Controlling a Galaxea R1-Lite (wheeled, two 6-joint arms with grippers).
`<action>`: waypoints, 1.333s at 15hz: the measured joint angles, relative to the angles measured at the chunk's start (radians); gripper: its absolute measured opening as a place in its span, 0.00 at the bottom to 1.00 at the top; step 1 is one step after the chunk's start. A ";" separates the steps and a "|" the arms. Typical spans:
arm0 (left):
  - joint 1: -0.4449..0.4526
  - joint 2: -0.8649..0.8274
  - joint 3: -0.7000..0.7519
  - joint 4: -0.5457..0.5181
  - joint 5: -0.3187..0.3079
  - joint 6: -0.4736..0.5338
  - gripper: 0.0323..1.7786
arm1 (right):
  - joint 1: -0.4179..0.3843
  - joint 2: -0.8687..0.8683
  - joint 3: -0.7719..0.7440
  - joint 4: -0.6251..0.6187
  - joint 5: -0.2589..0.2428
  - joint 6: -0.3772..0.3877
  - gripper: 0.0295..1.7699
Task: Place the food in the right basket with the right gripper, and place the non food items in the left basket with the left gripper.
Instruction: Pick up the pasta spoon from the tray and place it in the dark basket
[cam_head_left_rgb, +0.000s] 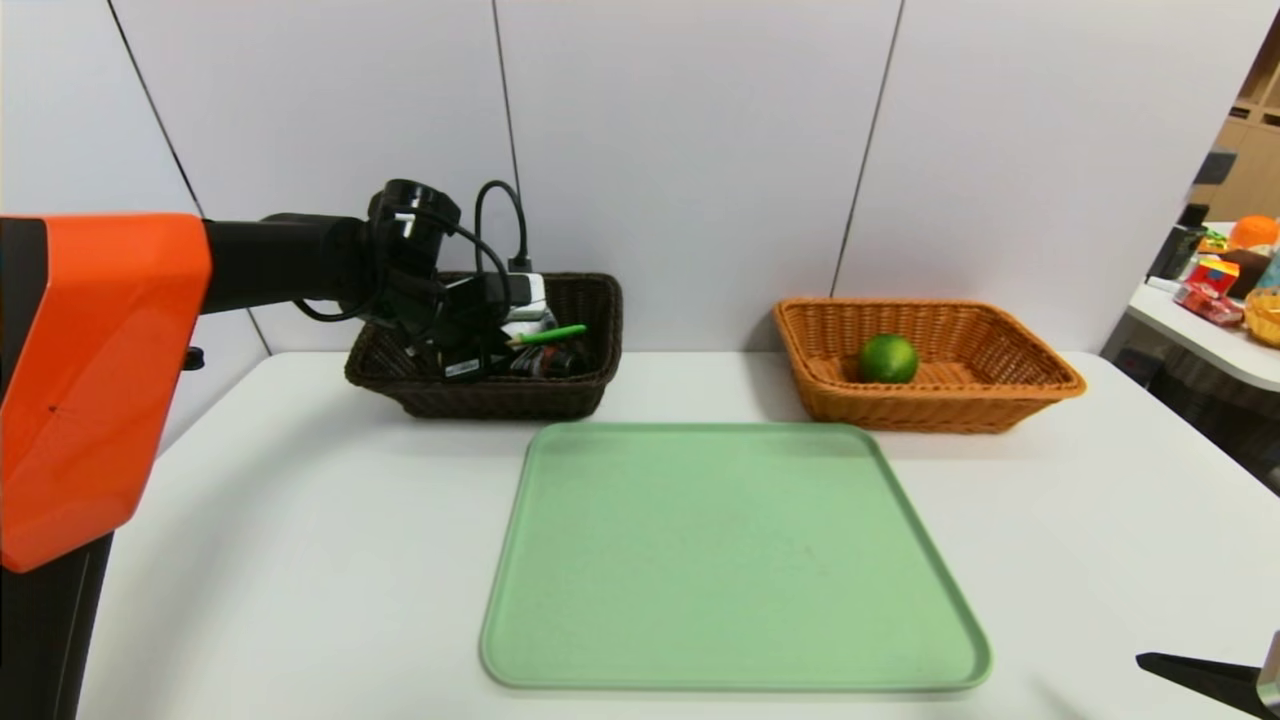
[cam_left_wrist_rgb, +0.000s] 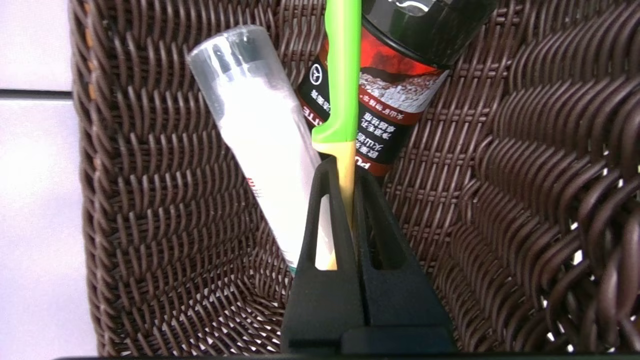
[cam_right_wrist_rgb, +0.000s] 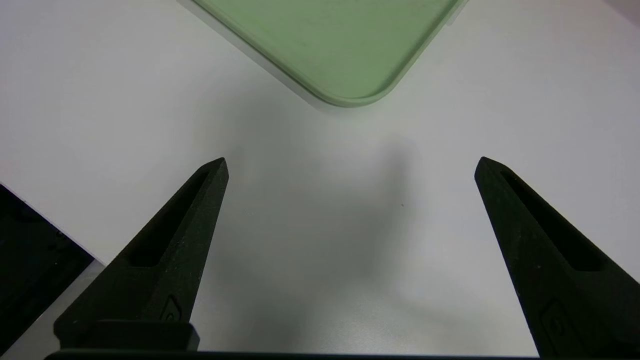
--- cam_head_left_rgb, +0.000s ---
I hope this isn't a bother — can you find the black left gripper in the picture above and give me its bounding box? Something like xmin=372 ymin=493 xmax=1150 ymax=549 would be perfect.
xmin=437 ymin=321 xmax=515 ymax=384

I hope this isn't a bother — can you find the translucent white plastic bottle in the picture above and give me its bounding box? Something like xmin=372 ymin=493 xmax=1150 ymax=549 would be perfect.
xmin=500 ymin=308 xmax=559 ymax=341

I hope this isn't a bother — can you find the black red face wash tube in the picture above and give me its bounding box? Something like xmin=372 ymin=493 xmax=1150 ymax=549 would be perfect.
xmin=510 ymin=345 xmax=586 ymax=379

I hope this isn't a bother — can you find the yellow pasta spoon green handle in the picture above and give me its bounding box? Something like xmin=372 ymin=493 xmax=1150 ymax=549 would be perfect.
xmin=505 ymin=323 xmax=589 ymax=350

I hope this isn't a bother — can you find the green lime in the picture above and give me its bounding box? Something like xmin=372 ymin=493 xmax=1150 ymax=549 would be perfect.
xmin=857 ymin=333 xmax=921 ymax=385

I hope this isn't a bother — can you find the dark brown wicker basket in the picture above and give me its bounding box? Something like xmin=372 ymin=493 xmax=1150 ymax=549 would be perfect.
xmin=344 ymin=272 xmax=624 ymax=421

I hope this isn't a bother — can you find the orange wicker basket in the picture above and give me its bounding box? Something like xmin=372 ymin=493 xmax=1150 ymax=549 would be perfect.
xmin=773 ymin=297 xmax=1088 ymax=436

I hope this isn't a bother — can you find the light green plastic tray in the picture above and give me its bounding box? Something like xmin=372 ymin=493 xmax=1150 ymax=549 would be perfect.
xmin=479 ymin=421 xmax=994 ymax=693

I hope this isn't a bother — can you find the black upright bottle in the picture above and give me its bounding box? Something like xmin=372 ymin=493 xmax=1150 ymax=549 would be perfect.
xmin=1148 ymin=203 xmax=1211 ymax=281

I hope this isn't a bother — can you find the white side table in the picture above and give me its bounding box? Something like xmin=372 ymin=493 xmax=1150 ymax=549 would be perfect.
xmin=1127 ymin=222 xmax=1280 ymax=391

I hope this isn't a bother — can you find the red snack packet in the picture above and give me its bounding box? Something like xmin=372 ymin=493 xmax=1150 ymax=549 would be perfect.
xmin=1175 ymin=283 xmax=1246 ymax=327

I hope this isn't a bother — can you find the red yellow toy box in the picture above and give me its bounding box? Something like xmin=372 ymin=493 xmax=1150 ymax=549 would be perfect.
xmin=1187 ymin=256 xmax=1241 ymax=298

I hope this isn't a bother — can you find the dark brown box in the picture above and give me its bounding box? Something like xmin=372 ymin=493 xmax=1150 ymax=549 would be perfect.
xmin=1218 ymin=248 xmax=1273 ymax=299

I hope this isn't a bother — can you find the yellow bowl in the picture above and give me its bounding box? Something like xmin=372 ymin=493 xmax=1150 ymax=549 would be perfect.
xmin=1243 ymin=287 xmax=1280 ymax=349

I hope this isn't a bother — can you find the wooden shelf unit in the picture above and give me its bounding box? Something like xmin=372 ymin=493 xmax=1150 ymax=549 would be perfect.
xmin=1190 ymin=20 xmax=1280 ymax=223

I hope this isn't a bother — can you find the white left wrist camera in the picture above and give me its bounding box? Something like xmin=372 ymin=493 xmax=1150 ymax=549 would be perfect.
xmin=503 ymin=272 xmax=549 ymax=323

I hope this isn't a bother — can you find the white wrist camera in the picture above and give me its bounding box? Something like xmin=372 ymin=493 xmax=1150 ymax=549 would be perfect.
xmin=503 ymin=272 xmax=549 ymax=323
xmin=1256 ymin=630 xmax=1280 ymax=713

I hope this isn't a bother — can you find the black left camera cable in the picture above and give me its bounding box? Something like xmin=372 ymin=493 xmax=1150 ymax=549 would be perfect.
xmin=472 ymin=180 xmax=533 ymax=273

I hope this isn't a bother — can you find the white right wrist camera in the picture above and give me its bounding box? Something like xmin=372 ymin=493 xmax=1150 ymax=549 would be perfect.
xmin=1256 ymin=630 xmax=1280 ymax=713

